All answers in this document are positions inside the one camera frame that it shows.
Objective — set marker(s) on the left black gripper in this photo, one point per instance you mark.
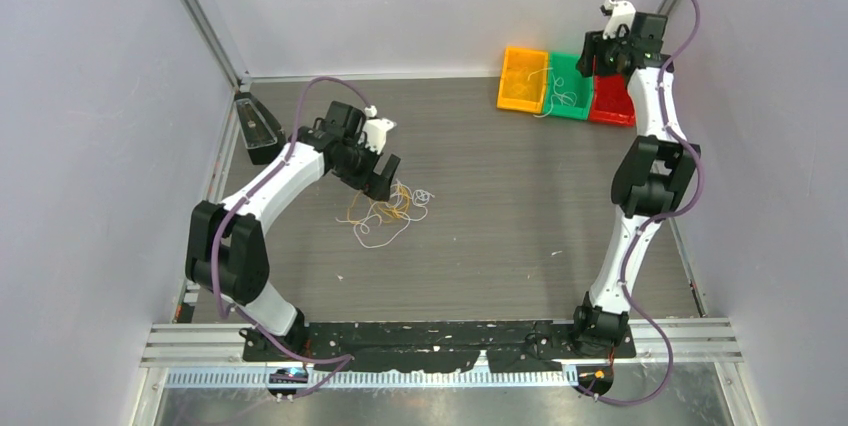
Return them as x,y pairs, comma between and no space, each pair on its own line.
372,184

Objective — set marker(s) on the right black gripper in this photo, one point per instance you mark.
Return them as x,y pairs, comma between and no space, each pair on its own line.
592,45

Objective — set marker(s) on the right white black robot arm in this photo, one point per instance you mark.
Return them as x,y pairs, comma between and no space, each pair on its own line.
652,179

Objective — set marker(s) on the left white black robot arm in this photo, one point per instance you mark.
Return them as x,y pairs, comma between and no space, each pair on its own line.
226,250

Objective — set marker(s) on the red plastic bin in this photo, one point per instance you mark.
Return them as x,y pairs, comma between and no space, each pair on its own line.
611,104

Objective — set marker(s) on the green plastic bin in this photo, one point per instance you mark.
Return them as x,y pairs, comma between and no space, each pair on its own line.
568,95

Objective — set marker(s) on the yellow plastic bin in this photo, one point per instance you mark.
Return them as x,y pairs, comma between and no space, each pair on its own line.
523,80

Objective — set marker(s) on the black wedge stand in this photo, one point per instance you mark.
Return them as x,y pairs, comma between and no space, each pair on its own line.
263,134

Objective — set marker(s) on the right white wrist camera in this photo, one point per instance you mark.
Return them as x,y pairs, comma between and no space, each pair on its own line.
620,14

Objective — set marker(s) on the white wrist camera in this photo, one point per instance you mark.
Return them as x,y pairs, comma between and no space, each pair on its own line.
620,14
374,133

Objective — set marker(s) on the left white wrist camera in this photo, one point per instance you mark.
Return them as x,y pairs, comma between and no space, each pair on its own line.
374,133

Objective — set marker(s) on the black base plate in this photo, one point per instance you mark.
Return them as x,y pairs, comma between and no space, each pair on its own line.
451,346

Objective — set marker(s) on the aluminium frame rail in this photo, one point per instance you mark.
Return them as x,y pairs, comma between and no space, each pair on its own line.
692,340

